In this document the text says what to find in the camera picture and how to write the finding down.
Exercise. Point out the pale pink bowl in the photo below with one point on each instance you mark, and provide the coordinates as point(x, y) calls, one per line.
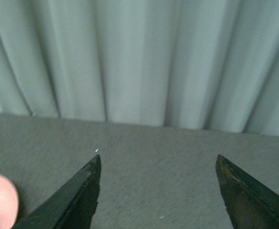
point(9, 203)

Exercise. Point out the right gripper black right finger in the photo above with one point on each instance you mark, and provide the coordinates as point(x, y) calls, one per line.
point(249, 203)

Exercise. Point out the grey-white curtain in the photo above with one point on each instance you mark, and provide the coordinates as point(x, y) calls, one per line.
point(198, 64)

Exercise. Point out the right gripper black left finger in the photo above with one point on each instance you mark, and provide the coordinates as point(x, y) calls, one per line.
point(72, 206)

